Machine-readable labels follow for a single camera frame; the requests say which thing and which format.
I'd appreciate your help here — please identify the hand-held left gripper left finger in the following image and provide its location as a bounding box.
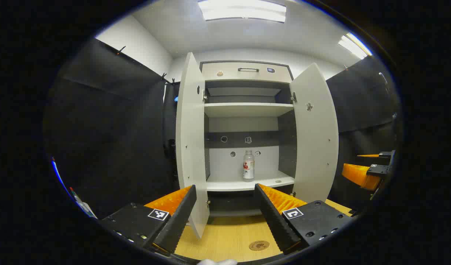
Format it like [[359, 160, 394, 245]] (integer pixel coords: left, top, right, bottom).
[[99, 185, 197, 257]]

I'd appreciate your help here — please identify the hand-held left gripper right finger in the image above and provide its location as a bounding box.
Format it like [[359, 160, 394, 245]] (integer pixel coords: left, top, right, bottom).
[[254, 183, 354, 255]]

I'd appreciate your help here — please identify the grey cabinet door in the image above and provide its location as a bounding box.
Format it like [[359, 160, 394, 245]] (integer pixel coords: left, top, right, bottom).
[[175, 52, 210, 239], [289, 63, 339, 204]]

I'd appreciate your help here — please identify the clear plastic bottle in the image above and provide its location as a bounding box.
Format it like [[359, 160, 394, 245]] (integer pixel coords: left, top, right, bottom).
[[242, 149, 255, 183]]

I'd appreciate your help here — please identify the white cabinet shelf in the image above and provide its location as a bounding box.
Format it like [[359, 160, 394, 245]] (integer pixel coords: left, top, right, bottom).
[[206, 170, 295, 192], [204, 102, 294, 118]]

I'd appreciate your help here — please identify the grey cabinet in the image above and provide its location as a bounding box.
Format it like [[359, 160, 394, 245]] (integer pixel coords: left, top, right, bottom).
[[200, 60, 297, 218]]

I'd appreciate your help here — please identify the grey cabinet drawer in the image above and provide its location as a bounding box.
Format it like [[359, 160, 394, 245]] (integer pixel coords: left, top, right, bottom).
[[202, 62, 293, 83]]

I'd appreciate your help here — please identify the white printed sheet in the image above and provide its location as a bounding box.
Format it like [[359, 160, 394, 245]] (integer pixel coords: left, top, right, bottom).
[[80, 202, 98, 219]]

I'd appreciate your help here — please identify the red capped marker pen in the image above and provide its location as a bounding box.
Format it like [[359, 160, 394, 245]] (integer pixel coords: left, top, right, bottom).
[[69, 187, 87, 210]]

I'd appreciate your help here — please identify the ceiling light panel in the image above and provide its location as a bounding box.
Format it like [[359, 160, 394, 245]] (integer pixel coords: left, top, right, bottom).
[[338, 32, 373, 60], [198, 0, 287, 23]]

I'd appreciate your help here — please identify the bright screen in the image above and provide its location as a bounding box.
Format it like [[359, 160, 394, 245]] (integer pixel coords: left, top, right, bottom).
[[50, 158, 69, 195]]

